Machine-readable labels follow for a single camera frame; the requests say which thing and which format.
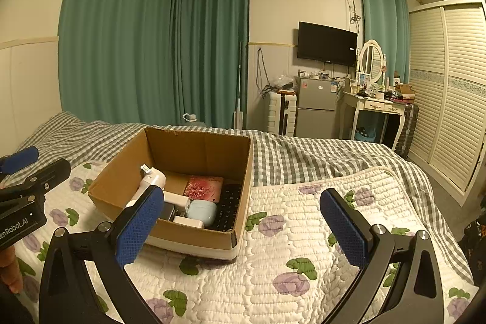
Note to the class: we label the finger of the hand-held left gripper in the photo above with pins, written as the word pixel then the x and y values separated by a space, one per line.
pixel 49 172
pixel 19 159

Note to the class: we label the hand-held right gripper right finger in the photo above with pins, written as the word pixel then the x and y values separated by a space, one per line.
pixel 343 229

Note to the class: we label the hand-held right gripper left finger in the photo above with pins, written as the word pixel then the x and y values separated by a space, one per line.
pixel 138 229

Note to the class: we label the white charger block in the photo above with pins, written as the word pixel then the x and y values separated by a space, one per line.
pixel 188 222

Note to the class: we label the light blue earbuds case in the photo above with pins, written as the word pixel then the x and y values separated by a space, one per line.
pixel 201 213

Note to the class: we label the red patterned box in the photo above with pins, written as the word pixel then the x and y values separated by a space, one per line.
pixel 203 189

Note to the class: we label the black remote control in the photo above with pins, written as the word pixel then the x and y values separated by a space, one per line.
pixel 227 206

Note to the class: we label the person's left hand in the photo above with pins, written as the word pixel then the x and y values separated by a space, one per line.
pixel 9 271

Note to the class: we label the white floral quilt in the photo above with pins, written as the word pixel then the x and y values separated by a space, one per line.
pixel 288 217

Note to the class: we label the blue plastic basket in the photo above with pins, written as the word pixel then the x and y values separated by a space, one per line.
pixel 365 135

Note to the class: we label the dark suitcase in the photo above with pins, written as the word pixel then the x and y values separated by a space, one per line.
pixel 408 128

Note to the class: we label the clear water jug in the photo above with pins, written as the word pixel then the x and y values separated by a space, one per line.
pixel 190 119

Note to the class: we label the silver small fridge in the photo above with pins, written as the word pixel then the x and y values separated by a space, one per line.
pixel 315 105

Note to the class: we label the white dressing table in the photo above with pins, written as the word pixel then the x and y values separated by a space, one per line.
pixel 374 105

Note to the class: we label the dark cloth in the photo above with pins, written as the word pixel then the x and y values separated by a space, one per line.
pixel 474 248

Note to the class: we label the white ribbed suitcase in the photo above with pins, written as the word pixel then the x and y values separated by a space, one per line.
pixel 279 113

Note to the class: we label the small cardboard box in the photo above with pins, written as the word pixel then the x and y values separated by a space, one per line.
pixel 405 90

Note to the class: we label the green curtain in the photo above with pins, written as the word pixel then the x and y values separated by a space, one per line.
pixel 114 31
pixel 212 43
pixel 383 28

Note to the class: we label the clear plastic bag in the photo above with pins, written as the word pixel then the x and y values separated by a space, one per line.
pixel 283 82

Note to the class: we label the white louvered wardrobe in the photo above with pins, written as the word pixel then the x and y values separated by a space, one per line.
pixel 448 100

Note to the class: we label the white oval mirror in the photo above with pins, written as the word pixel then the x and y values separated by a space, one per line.
pixel 371 60

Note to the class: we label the black wall television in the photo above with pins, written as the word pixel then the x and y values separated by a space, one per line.
pixel 326 43

